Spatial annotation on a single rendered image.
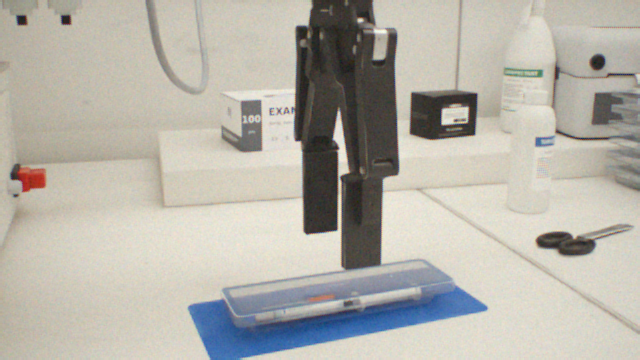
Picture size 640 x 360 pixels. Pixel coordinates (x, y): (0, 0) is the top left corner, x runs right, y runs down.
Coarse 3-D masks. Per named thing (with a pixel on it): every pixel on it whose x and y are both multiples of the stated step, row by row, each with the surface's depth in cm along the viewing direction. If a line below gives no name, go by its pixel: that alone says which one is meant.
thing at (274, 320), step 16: (416, 288) 51; (432, 288) 52; (448, 288) 52; (224, 304) 49; (320, 304) 51; (336, 304) 49; (352, 304) 49; (368, 304) 50; (384, 304) 52; (400, 304) 52; (416, 304) 53; (240, 320) 46; (256, 320) 47; (272, 320) 47; (288, 320) 49; (304, 320) 49; (320, 320) 50
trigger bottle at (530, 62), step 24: (528, 0) 100; (528, 24) 101; (528, 48) 100; (552, 48) 101; (504, 72) 104; (528, 72) 101; (552, 72) 102; (504, 96) 105; (552, 96) 103; (504, 120) 105
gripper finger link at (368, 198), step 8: (376, 160) 43; (384, 160) 43; (376, 168) 43; (384, 168) 43; (392, 168) 43; (376, 176) 43; (384, 176) 43; (360, 184) 45; (368, 184) 45; (376, 184) 45; (360, 192) 45; (368, 192) 45; (376, 192) 45; (360, 200) 45; (368, 200) 45; (376, 200) 45; (360, 208) 45; (368, 208) 45; (376, 208) 45; (360, 216) 45; (368, 216) 45; (376, 216) 46; (360, 224) 46; (368, 224) 46; (376, 224) 46
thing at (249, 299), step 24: (384, 264) 56; (408, 264) 56; (240, 288) 51; (264, 288) 51; (288, 288) 51; (312, 288) 51; (336, 288) 51; (360, 288) 51; (384, 288) 51; (240, 312) 47; (264, 312) 47
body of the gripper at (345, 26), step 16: (320, 0) 47; (336, 0) 45; (352, 0) 43; (368, 0) 44; (320, 16) 48; (336, 16) 45; (352, 16) 43; (368, 16) 44; (336, 32) 45; (352, 32) 43; (320, 48) 48; (336, 48) 45; (352, 48) 44; (320, 64) 49; (352, 64) 46
